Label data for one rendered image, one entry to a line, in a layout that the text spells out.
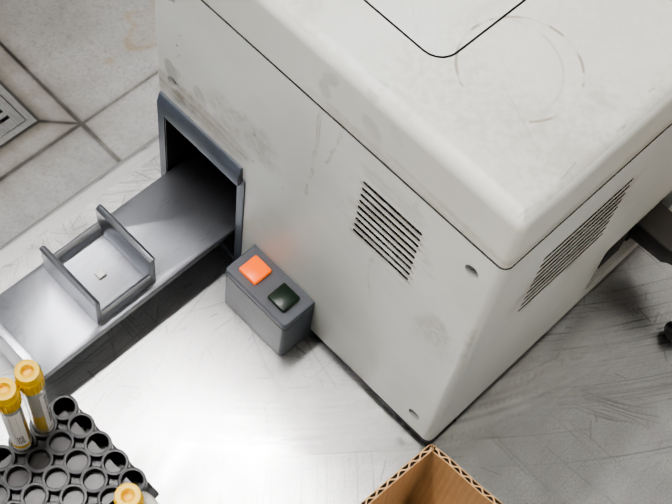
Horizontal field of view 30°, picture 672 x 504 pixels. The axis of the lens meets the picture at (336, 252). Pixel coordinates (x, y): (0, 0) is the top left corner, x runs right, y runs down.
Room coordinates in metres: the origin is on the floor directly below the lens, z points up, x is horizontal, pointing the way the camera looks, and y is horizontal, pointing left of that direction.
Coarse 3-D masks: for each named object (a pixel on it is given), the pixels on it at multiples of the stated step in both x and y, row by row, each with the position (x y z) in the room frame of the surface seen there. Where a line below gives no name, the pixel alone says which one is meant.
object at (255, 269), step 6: (252, 258) 0.40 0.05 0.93; (258, 258) 0.40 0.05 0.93; (246, 264) 0.39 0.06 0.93; (252, 264) 0.40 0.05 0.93; (258, 264) 0.40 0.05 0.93; (264, 264) 0.40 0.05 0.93; (240, 270) 0.39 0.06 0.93; (246, 270) 0.39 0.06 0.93; (252, 270) 0.39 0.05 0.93; (258, 270) 0.39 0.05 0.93; (264, 270) 0.39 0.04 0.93; (270, 270) 0.39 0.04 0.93; (246, 276) 0.39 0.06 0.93; (252, 276) 0.39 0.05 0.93; (258, 276) 0.39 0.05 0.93; (264, 276) 0.39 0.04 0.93; (252, 282) 0.38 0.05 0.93
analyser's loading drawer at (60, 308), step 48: (144, 192) 0.44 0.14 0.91; (192, 192) 0.45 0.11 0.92; (96, 240) 0.40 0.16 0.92; (144, 240) 0.41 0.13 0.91; (192, 240) 0.41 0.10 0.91; (48, 288) 0.36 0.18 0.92; (96, 288) 0.36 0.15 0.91; (144, 288) 0.37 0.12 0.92; (0, 336) 0.31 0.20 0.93; (48, 336) 0.32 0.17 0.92; (96, 336) 0.33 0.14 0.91
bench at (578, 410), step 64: (128, 192) 0.46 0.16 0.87; (0, 256) 0.39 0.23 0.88; (640, 256) 0.49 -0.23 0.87; (128, 320) 0.36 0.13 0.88; (192, 320) 0.37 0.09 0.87; (576, 320) 0.43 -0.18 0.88; (640, 320) 0.44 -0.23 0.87; (64, 384) 0.31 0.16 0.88; (128, 384) 0.31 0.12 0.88; (192, 384) 0.32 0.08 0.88; (256, 384) 0.33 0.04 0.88; (320, 384) 0.34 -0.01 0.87; (512, 384) 0.37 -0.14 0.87; (576, 384) 0.38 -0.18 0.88; (640, 384) 0.39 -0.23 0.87; (128, 448) 0.27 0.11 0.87; (192, 448) 0.28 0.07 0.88; (256, 448) 0.29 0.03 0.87; (320, 448) 0.30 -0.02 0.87; (384, 448) 0.30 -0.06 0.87; (448, 448) 0.31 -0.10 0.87; (512, 448) 0.32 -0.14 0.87; (576, 448) 0.33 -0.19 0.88; (640, 448) 0.34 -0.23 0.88
